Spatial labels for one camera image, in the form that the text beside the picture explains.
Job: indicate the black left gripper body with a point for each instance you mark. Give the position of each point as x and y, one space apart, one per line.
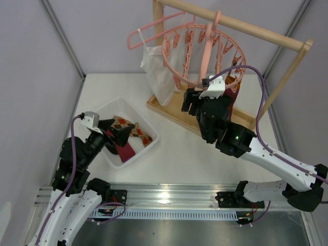
108 132

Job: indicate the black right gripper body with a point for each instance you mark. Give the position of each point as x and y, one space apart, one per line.
199 103

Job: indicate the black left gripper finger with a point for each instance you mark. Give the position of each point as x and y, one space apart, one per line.
121 136
105 125

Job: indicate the white plastic basket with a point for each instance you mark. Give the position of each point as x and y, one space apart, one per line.
125 109

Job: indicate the beige argyle sock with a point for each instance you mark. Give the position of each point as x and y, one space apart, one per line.
235 60
137 131

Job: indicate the pink round clip hanger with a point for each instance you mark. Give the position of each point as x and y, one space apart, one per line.
211 37

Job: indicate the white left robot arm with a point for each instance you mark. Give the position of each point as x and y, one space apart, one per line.
73 198

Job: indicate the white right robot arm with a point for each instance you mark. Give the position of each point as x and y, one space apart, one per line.
300 185

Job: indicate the pink clothes hanger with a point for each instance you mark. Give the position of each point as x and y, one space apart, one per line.
159 30

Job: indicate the magenta striped sock yellow cuff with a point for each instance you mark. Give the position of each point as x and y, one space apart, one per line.
125 153

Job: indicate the white camisole top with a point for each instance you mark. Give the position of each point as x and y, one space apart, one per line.
159 77

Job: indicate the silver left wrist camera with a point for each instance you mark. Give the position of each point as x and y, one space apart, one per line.
90 120

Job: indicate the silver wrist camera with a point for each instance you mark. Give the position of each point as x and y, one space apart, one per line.
90 120
215 89

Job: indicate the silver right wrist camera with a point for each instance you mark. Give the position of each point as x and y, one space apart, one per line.
215 89

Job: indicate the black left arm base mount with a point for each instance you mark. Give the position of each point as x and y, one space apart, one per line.
118 196

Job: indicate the aluminium mounting rail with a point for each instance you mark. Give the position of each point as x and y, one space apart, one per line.
172 196

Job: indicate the white slotted cable duct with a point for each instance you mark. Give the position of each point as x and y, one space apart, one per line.
161 214

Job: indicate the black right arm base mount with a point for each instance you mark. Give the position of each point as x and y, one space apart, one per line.
228 199

